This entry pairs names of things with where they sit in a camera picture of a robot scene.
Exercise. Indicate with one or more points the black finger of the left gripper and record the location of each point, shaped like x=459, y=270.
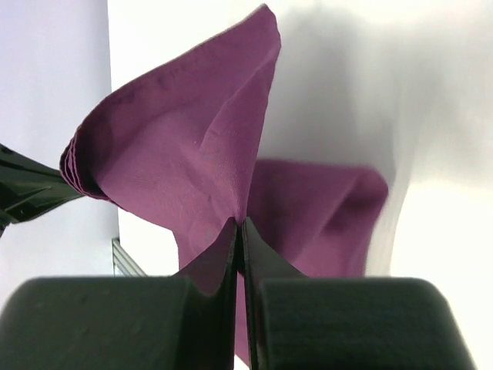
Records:
x=30, y=189

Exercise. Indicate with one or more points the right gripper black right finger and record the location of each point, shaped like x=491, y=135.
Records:
x=298, y=322

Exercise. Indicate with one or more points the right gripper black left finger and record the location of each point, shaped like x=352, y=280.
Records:
x=185, y=321

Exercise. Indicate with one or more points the purple cloth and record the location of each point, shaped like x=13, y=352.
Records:
x=178, y=147

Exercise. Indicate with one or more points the aluminium front rail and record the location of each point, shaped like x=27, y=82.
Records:
x=123, y=264

